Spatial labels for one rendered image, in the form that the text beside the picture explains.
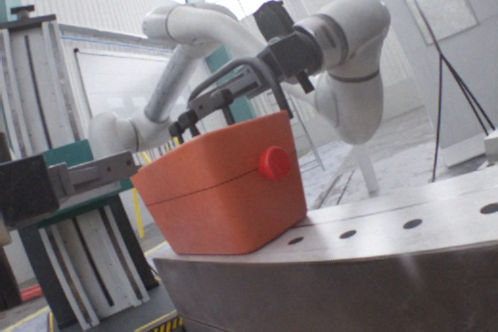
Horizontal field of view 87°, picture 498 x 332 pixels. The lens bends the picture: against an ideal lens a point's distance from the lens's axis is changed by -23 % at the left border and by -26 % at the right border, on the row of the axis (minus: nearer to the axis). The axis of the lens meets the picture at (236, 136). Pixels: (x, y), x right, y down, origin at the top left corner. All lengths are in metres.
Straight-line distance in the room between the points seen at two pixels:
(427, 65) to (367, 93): 2.58
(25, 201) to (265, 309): 0.23
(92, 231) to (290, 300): 1.28
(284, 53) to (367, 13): 0.20
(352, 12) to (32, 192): 0.48
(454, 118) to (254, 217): 2.93
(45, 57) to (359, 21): 1.45
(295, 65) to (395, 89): 13.04
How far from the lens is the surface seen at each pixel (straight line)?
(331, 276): 0.25
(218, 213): 0.32
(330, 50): 0.49
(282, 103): 0.38
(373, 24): 0.56
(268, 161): 0.32
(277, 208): 0.35
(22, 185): 0.27
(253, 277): 0.31
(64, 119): 1.53
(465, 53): 3.24
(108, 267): 1.52
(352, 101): 0.59
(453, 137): 3.19
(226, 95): 0.37
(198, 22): 0.79
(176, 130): 0.46
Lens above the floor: 0.78
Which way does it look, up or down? 4 degrees up
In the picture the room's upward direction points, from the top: 21 degrees counter-clockwise
